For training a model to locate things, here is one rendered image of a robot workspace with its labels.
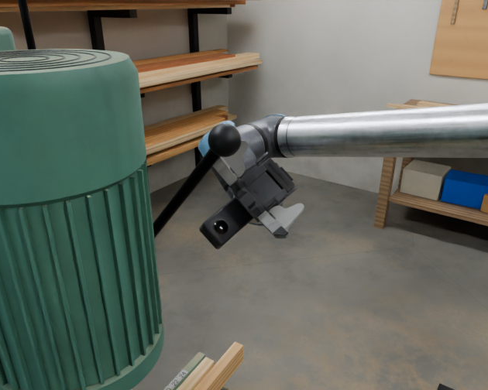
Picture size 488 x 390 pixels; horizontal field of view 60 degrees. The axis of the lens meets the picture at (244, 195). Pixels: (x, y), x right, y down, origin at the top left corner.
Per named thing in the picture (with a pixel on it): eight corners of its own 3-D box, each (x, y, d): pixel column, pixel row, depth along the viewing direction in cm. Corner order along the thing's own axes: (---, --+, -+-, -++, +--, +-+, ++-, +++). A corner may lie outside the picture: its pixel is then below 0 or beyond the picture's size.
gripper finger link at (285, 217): (313, 210, 55) (283, 185, 63) (279, 240, 54) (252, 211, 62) (324, 224, 56) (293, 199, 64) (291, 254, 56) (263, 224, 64)
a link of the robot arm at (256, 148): (223, 135, 96) (253, 180, 95) (185, 148, 88) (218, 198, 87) (245, 111, 89) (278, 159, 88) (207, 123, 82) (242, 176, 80)
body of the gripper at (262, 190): (265, 148, 63) (265, 162, 75) (221, 186, 63) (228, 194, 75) (300, 186, 63) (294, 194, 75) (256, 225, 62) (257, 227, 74)
